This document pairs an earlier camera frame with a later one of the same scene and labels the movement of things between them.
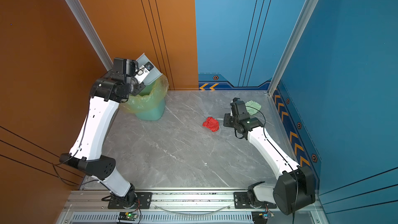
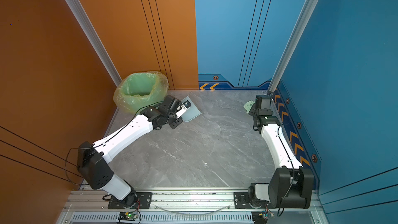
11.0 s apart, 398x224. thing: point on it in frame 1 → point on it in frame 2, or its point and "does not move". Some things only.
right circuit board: [260, 217] does not move
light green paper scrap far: [254, 105] does not move
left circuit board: [127, 215] does not move
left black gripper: [140, 89] → [179, 121]
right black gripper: [226, 122] → [252, 111]
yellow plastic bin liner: [136, 103] does not move
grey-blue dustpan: [154, 73] → [191, 112]
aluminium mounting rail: [89, 207] does not move
